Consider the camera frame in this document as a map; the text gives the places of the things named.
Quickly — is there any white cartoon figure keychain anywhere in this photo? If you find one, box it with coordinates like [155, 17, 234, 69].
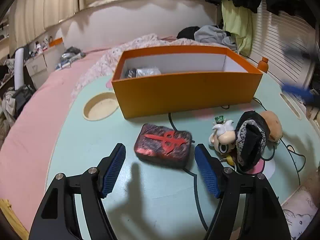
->
[208, 115, 236, 155]

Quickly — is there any black garment on bed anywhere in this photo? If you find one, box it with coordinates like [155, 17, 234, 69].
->
[176, 26, 200, 40]

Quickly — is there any orange bottle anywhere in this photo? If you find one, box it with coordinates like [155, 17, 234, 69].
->
[257, 57, 268, 73]

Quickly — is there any dark case red emblem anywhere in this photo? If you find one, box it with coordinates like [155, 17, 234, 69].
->
[134, 124, 192, 168]

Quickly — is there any tan plush toy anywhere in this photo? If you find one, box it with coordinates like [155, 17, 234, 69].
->
[260, 111, 283, 142]

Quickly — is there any pink floral blanket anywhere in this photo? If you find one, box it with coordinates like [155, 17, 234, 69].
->
[71, 34, 224, 102]

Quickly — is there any light green garment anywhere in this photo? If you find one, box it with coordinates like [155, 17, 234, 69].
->
[221, 0, 253, 56]

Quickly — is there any clear plastic wrap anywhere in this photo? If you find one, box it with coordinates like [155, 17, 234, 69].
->
[124, 67, 161, 78]

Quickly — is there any black lace pouch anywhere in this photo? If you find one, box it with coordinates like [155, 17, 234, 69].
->
[235, 111, 270, 172]

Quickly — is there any white bedside drawer cabinet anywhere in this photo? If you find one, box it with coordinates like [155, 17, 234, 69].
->
[25, 49, 60, 89]

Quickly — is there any orange cardboard box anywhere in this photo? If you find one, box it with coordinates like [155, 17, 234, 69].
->
[112, 46, 263, 119]

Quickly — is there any grey blue garment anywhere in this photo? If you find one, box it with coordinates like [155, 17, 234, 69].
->
[194, 25, 238, 51]

